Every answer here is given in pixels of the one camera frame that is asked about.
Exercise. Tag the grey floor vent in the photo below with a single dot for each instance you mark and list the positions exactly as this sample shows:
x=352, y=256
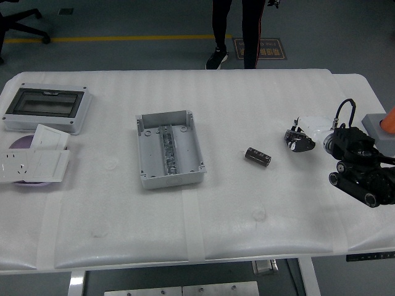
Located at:
x=65, y=11

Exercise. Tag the yellow floor tape line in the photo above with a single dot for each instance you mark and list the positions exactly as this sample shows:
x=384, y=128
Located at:
x=92, y=39

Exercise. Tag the small white switch panel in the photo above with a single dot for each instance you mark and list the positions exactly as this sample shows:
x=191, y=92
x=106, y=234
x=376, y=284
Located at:
x=49, y=137

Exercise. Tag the grey enclosure with dark window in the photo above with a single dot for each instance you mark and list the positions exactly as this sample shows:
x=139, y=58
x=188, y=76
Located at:
x=46, y=121

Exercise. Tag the person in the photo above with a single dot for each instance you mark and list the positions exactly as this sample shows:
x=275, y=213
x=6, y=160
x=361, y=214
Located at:
x=251, y=31

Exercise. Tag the white tape strip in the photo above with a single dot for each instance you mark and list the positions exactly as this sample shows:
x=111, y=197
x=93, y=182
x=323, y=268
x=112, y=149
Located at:
x=47, y=231
x=193, y=228

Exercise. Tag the white table leg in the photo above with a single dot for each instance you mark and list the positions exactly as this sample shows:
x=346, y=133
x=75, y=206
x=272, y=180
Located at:
x=76, y=283
x=308, y=277

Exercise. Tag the metal mounting rail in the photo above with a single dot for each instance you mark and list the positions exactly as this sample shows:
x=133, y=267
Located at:
x=168, y=148

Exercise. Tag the person's left hand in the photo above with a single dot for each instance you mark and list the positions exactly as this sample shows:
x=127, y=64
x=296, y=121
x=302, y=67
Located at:
x=273, y=2

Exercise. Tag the white foam mat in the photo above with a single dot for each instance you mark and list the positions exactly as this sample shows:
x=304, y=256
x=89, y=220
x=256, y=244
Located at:
x=108, y=216

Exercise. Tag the purple round plate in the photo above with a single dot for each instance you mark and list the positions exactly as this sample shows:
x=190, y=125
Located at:
x=21, y=142

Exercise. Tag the dark cylindrical battery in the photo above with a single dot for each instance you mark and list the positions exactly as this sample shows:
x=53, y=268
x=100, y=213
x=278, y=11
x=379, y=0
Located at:
x=258, y=156

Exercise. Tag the white wall socket panel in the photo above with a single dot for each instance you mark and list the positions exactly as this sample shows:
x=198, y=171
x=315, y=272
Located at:
x=12, y=166

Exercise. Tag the open grey plastic box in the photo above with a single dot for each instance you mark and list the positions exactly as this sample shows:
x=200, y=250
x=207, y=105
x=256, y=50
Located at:
x=185, y=148

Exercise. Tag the black office chair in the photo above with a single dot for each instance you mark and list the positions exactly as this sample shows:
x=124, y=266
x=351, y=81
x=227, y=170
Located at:
x=27, y=29

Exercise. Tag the silver metal bracket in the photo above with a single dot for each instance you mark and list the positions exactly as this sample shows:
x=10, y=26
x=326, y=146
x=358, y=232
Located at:
x=265, y=267

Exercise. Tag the large white switch panel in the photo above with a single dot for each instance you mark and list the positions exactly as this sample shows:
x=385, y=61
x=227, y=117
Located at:
x=46, y=165

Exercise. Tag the grey block base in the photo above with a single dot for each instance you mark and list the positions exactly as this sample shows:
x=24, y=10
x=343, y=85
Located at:
x=375, y=123

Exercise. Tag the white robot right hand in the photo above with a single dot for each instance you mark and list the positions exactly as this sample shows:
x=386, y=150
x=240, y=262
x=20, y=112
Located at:
x=314, y=126

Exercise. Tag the grey metal base plate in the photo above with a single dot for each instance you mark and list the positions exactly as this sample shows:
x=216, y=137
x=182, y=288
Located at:
x=142, y=292
x=220, y=289

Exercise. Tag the black table control panel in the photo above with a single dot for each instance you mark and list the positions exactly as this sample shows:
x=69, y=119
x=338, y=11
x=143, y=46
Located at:
x=370, y=256

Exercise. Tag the brown floor sign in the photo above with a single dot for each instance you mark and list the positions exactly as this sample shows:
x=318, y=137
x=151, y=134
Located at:
x=274, y=50

